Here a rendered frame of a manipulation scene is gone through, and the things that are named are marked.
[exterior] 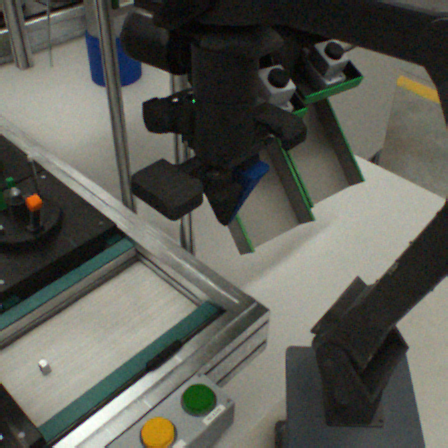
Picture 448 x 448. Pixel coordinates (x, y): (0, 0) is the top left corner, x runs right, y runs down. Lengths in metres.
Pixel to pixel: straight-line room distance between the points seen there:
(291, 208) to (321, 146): 0.15
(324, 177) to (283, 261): 0.18
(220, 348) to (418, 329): 0.37
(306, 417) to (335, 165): 0.54
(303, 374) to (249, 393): 0.23
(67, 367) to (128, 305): 0.14
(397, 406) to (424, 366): 0.30
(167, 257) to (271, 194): 0.20
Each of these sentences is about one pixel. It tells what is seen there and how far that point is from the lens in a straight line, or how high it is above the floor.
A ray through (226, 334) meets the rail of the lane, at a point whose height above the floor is 0.96.
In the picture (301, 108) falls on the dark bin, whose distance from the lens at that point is 0.81.
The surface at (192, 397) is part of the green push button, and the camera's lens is 0.73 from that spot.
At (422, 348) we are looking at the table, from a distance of 0.96.
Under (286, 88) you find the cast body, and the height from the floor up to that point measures 1.25.
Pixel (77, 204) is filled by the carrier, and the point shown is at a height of 0.97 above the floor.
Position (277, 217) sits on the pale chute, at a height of 1.01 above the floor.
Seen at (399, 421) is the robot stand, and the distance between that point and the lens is 0.64.
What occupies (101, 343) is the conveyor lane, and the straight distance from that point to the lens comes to 0.86.
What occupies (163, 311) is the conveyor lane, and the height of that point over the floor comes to 0.92.
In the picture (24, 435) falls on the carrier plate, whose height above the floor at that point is 0.97.
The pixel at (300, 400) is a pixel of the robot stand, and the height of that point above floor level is 1.06.
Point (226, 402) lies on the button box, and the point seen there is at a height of 0.96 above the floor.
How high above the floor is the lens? 1.60
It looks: 41 degrees down
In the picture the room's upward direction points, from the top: straight up
